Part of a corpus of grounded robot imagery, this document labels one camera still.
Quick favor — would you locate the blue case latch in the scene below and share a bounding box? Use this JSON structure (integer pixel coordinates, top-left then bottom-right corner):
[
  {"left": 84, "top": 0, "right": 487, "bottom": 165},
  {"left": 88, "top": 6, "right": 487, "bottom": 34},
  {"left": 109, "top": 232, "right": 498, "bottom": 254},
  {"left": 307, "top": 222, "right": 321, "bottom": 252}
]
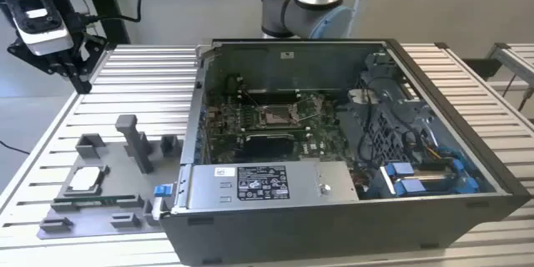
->
[{"left": 152, "top": 184, "right": 173, "bottom": 199}]

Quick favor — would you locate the black open PC case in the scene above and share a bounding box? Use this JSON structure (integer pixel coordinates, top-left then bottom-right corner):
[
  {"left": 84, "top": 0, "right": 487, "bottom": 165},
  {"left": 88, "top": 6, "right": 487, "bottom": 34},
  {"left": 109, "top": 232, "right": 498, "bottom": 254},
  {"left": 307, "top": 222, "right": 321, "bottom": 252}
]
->
[{"left": 160, "top": 38, "right": 532, "bottom": 266}]

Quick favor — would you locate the blue plastic bay rail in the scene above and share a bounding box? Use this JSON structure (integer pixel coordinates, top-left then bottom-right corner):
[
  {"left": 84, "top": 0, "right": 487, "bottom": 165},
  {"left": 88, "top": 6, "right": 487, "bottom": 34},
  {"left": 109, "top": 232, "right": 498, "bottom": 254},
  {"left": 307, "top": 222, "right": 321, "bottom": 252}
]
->
[{"left": 432, "top": 144, "right": 482, "bottom": 194}]

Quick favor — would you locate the metal socket cover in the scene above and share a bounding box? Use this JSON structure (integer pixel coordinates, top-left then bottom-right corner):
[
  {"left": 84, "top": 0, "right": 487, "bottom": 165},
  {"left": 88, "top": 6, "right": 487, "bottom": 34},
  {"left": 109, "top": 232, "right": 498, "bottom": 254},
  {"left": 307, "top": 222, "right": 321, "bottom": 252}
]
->
[{"left": 289, "top": 94, "right": 325, "bottom": 124}]

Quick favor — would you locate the black board heatsink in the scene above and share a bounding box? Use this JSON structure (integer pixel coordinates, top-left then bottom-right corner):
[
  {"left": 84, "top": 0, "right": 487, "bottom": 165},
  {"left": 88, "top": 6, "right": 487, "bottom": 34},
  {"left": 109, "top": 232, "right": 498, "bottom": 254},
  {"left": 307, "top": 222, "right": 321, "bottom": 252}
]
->
[{"left": 225, "top": 74, "right": 245, "bottom": 92}]

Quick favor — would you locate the metal locking lever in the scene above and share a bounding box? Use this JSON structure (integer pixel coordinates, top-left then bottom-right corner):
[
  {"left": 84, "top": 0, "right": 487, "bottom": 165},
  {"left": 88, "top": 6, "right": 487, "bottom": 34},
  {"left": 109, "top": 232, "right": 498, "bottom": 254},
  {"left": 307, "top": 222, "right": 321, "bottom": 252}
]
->
[{"left": 244, "top": 89, "right": 263, "bottom": 108}]

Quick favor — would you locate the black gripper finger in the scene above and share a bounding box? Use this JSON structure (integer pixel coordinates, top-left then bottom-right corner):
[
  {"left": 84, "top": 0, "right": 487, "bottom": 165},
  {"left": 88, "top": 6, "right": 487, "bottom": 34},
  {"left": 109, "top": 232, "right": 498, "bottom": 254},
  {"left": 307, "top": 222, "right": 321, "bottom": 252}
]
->
[
  {"left": 68, "top": 33, "right": 108, "bottom": 94},
  {"left": 6, "top": 36, "right": 57, "bottom": 76}
]

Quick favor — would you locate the black wire in case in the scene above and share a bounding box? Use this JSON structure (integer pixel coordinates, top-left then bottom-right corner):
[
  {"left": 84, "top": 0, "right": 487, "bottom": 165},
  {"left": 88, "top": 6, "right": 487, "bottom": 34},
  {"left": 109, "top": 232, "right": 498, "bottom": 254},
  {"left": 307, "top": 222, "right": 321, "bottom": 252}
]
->
[{"left": 356, "top": 81, "right": 420, "bottom": 168}]

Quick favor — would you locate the blue disk carrier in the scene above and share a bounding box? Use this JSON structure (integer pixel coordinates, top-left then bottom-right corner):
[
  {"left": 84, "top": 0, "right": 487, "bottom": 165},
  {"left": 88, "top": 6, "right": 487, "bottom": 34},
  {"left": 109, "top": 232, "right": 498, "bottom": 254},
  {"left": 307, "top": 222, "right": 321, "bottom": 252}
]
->
[
  {"left": 396, "top": 178, "right": 427, "bottom": 194},
  {"left": 384, "top": 161, "right": 415, "bottom": 177}
]

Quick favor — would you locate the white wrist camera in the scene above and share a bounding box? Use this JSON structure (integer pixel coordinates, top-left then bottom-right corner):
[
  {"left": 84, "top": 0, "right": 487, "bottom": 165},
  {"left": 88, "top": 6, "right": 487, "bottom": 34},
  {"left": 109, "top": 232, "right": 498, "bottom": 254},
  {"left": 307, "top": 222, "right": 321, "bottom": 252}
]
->
[{"left": 0, "top": 0, "right": 72, "bottom": 56}]

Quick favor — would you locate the silver CPU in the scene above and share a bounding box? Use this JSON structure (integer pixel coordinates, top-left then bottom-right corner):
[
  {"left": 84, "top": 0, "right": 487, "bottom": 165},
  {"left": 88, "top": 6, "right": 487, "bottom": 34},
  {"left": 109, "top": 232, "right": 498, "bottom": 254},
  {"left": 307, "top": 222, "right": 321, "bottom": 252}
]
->
[{"left": 68, "top": 166, "right": 101, "bottom": 191}]

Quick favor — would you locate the metal slat side table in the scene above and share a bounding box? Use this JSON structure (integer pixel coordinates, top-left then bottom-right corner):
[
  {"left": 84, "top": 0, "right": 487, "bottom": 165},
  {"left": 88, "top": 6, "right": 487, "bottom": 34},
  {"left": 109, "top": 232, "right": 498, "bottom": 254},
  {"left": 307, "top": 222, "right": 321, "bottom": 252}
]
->
[{"left": 486, "top": 41, "right": 534, "bottom": 93}]

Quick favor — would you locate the black RAM slot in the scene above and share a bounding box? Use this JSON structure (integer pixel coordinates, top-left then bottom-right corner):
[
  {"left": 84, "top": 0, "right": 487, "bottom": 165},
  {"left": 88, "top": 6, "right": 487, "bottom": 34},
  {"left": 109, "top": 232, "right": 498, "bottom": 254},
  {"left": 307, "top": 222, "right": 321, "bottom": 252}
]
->
[
  {"left": 239, "top": 124, "right": 312, "bottom": 133},
  {"left": 235, "top": 88, "right": 303, "bottom": 98}
]

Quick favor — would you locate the green motherboard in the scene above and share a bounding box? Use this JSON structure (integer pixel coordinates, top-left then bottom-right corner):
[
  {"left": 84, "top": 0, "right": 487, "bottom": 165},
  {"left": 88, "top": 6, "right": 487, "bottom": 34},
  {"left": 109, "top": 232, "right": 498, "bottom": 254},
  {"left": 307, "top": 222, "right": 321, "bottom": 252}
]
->
[{"left": 199, "top": 91, "right": 360, "bottom": 168}]

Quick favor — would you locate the grey parts rack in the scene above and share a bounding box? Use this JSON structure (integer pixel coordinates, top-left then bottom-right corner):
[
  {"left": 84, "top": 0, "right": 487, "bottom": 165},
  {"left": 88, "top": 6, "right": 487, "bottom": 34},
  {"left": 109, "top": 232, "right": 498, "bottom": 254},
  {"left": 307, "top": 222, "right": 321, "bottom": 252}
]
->
[{"left": 36, "top": 114, "right": 185, "bottom": 240}]

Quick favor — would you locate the black block under table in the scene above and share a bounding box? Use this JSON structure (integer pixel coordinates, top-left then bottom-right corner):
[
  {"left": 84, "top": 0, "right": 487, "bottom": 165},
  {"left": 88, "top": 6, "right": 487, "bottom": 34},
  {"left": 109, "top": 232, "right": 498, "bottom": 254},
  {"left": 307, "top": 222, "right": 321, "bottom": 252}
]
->
[{"left": 459, "top": 57, "right": 502, "bottom": 81}]

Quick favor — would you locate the grey drive cage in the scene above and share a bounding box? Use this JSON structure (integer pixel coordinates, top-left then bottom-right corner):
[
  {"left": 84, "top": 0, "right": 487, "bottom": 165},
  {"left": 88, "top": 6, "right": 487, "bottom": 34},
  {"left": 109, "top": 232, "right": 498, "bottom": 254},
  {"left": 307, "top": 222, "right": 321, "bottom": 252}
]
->
[{"left": 335, "top": 51, "right": 438, "bottom": 193}]

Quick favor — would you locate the CPU socket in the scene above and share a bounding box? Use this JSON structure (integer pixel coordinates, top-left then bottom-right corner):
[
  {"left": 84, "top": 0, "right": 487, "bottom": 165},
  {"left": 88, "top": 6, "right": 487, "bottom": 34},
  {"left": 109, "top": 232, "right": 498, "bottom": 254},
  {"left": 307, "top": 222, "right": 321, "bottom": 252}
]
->
[{"left": 256, "top": 104, "right": 299, "bottom": 127}]

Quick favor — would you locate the silver power supply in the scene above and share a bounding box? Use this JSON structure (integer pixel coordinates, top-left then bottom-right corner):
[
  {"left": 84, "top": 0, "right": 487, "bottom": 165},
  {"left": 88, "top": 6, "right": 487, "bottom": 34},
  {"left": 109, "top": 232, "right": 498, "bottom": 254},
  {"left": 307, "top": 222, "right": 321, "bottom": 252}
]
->
[{"left": 183, "top": 161, "right": 360, "bottom": 212}]

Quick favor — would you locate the black floor cable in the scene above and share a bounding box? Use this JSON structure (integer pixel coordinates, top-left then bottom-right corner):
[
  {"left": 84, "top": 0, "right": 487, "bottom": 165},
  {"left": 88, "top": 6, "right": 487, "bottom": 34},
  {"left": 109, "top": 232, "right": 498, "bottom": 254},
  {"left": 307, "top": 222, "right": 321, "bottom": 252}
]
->
[{"left": 0, "top": 140, "right": 30, "bottom": 156}]

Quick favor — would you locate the black upright bar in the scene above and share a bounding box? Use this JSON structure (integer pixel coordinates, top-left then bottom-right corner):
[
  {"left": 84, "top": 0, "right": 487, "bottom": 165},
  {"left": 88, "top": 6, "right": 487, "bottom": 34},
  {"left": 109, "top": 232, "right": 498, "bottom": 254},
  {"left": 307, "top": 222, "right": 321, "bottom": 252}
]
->
[{"left": 81, "top": 0, "right": 132, "bottom": 46}]

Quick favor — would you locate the green RAM stick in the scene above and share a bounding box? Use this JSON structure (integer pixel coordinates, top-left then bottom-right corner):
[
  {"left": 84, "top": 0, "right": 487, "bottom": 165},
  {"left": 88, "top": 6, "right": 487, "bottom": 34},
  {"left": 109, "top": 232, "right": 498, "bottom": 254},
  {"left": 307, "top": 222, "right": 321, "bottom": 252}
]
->
[{"left": 53, "top": 196, "right": 139, "bottom": 204}]

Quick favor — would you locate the black graphics card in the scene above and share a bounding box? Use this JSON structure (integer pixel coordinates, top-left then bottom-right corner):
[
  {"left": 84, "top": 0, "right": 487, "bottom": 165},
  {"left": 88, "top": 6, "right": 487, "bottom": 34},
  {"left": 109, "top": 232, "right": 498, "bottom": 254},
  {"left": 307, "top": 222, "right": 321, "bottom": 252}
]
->
[{"left": 235, "top": 132, "right": 297, "bottom": 159}]

